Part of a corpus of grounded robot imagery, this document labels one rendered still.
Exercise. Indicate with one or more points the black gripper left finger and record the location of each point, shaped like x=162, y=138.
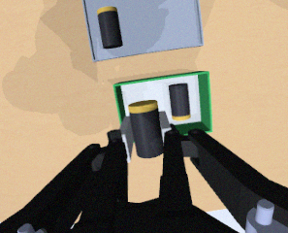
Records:
x=58, y=205

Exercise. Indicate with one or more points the black battery with gold end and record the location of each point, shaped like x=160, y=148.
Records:
x=145, y=121
x=179, y=97
x=109, y=27

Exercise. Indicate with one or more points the green open-top box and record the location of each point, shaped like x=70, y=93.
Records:
x=157, y=88

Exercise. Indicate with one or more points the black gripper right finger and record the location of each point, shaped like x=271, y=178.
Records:
x=258, y=204

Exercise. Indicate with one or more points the light blue tray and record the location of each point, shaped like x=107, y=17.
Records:
x=146, y=26

